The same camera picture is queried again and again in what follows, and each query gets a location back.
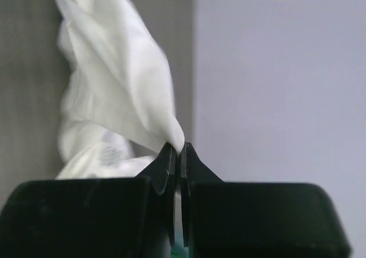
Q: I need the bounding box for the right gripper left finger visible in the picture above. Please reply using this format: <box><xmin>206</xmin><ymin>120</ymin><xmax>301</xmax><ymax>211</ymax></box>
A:
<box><xmin>136</xmin><ymin>143</ymin><xmax>177</xmax><ymax>195</ymax></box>

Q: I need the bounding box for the white t shirt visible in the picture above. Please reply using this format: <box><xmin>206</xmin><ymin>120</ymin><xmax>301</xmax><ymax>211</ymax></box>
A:
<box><xmin>55</xmin><ymin>0</ymin><xmax>185</xmax><ymax>180</ymax></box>

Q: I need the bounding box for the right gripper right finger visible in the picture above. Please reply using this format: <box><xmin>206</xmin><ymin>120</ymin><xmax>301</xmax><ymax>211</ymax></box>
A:
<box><xmin>180</xmin><ymin>142</ymin><xmax>224</xmax><ymax>184</ymax></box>

